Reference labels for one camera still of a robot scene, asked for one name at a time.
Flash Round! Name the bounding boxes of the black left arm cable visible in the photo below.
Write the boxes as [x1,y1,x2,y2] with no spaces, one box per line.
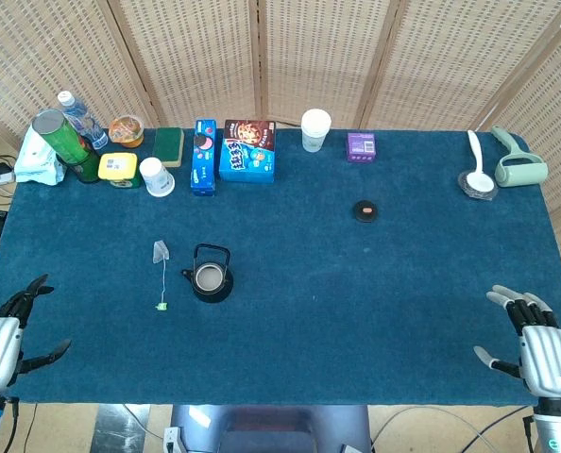
[5,398,23,453]

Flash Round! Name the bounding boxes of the clear plastic water bottle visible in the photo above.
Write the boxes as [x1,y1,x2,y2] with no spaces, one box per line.
[57,90,110,151]

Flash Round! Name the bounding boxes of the blue table cloth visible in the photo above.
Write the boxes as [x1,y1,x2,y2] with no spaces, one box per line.
[0,126,561,408]

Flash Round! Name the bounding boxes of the green jar with yellow lid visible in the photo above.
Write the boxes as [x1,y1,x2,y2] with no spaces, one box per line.
[97,151,143,190]

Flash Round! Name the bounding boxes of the blue brown cookie box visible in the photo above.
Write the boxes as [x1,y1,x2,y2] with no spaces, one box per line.
[218,119,277,184]

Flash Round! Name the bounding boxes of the white plastic spoon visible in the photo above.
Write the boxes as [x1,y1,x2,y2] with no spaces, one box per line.
[465,129,496,193]

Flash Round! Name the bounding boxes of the pale green lint roller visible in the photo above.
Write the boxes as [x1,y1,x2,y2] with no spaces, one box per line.
[490,125,550,188]

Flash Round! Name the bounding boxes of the tea bag with green tag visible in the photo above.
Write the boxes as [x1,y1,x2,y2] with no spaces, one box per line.
[150,239,172,312]

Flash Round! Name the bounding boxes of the black floor cable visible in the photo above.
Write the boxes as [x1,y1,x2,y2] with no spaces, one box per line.
[458,405,531,453]

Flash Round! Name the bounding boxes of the grey round scouring pad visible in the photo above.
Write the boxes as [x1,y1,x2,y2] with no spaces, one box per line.
[457,169,500,202]

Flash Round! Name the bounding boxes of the small purple box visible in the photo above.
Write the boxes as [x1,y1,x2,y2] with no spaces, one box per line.
[347,132,377,164]

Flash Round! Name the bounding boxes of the orange jelly cup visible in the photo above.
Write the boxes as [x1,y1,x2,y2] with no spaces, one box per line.
[108,115,145,149]

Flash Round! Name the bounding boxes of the white tissue pack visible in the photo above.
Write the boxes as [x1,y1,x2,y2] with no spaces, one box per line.
[13,126,67,186]

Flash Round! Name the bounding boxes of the dark robot base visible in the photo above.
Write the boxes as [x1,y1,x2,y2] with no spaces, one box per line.
[163,404,374,453]

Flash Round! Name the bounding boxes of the green cylindrical chips can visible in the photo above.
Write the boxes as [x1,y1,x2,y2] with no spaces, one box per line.
[31,109,93,167]

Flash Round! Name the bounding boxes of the black teapot lid, orange knob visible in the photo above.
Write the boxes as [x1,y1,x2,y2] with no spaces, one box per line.
[352,199,380,224]

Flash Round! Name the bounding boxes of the stack of white paper cups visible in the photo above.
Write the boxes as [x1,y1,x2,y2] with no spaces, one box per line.
[300,109,332,154]

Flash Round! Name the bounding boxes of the blue Oreo cookie box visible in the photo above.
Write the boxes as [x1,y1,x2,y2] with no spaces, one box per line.
[190,118,218,197]

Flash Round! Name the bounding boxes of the upturned white paper cup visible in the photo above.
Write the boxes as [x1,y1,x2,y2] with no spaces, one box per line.
[139,157,176,198]

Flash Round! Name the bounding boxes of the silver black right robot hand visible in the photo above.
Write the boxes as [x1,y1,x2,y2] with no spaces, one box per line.
[472,284,561,400]

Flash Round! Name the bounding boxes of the black cast iron teapot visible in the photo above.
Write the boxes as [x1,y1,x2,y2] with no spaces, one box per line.
[180,243,235,304]

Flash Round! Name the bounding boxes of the grey floor cable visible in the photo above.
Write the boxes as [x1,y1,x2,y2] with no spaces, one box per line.
[369,405,502,453]

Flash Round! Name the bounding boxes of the green yellow sponge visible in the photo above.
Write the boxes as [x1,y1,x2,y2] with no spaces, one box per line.
[151,126,186,169]

